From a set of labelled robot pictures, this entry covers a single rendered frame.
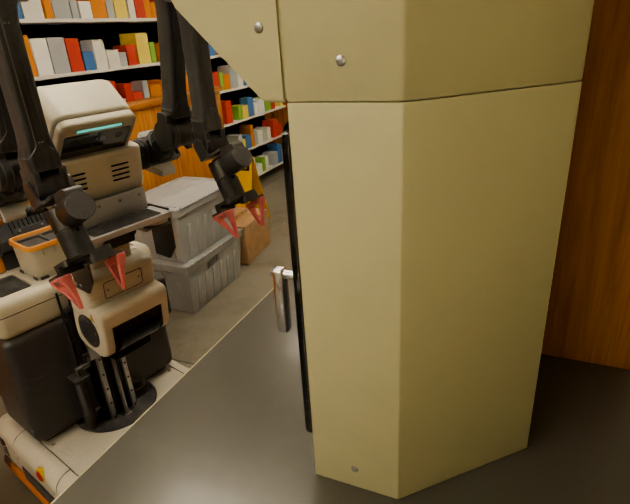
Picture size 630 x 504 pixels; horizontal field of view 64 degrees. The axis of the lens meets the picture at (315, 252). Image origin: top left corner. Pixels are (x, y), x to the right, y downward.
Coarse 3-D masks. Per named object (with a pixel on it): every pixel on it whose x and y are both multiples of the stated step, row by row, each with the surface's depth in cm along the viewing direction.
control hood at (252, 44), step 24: (192, 0) 46; (216, 0) 45; (240, 0) 44; (264, 0) 43; (192, 24) 47; (216, 24) 46; (240, 24) 45; (264, 24) 44; (216, 48) 47; (240, 48) 46; (264, 48) 45; (240, 72) 47; (264, 72) 46; (264, 96) 47
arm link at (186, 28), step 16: (192, 32) 118; (192, 48) 119; (208, 48) 122; (192, 64) 121; (208, 64) 122; (192, 80) 123; (208, 80) 123; (192, 96) 125; (208, 96) 124; (192, 112) 127; (208, 112) 125; (192, 128) 128; (208, 128) 126; (224, 128) 130; (208, 144) 127; (224, 144) 132
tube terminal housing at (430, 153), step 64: (320, 0) 42; (384, 0) 40; (448, 0) 40; (512, 0) 42; (576, 0) 45; (320, 64) 44; (384, 64) 42; (448, 64) 42; (512, 64) 45; (576, 64) 47; (320, 128) 46; (384, 128) 44; (448, 128) 45; (512, 128) 47; (320, 192) 49; (384, 192) 46; (448, 192) 47; (512, 192) 50; (320, 256) 52; (384, 256) 49; (448, 256) 50; (512, 256) 53; (320, 320) 55; (384, 320) 52; (448, 320) 53; (512, 320) 57; (320, 384) 59; (384, 384) 55; (448, 384) 57; (512, 384) 61; (320, 448) 63; (384, 448) 59; (448, 448) 61; (512, 448) 66
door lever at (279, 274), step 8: (272, 272) 61; (280, 272) 60; (288, 272) 60; (280, 280) 61; (280, 288) 61; (288, 288) 62; (280, 296) 62; (288, 296) 63; (280, 304) 62; (288, 304) 63; (280, 312) 63; (288, 312) 63; (280, 320) 63; (288, 320) 63; (280, 328) 64; (288, 328) 64
